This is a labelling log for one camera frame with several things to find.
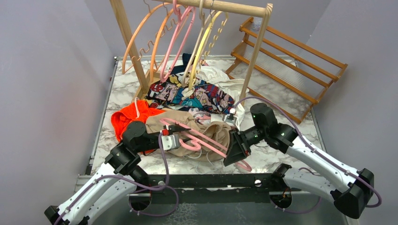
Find wooden clothes rack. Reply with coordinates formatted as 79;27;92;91
110;0;273;103

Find comic print shorts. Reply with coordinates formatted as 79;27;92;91
146;74;235;114

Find outer orange hanger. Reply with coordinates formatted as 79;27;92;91
122;2;169;74

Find cream notched hanger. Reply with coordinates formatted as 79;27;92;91
200;0;229;63

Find black mounting rail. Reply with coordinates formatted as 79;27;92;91
117;166;302;218

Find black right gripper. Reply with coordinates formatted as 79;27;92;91
223;125;267;166

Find orange hanger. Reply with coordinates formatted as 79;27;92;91
148;5;181;83
122;2;169;74

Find white garment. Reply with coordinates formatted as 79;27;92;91
196;66;245;130

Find dark navy garment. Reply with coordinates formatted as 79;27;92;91
169;53;196;80

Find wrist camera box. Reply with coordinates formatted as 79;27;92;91
160;129;180;151
222;108;238;126

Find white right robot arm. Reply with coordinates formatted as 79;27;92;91
223;103;375;219

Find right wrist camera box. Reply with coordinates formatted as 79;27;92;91
222;108;238;126

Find pink hanger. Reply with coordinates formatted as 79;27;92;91
159;0;197;84
159;117;253;173

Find inner orange hanger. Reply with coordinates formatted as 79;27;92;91
148;5;181;83

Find orange mesh shorts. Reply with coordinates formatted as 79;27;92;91
110;97;165;142

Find yellow hanger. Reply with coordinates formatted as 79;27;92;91
188;11;222;90

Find orange wooden slatted shelf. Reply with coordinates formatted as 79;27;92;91
225;17;349;125

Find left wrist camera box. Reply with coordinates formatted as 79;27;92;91
160;129;180;151

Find beige shorts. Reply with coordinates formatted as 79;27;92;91
145;110;231;162

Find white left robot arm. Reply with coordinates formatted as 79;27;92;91
44;121;190;225

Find beige hanger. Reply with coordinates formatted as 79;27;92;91
182;0;211;87

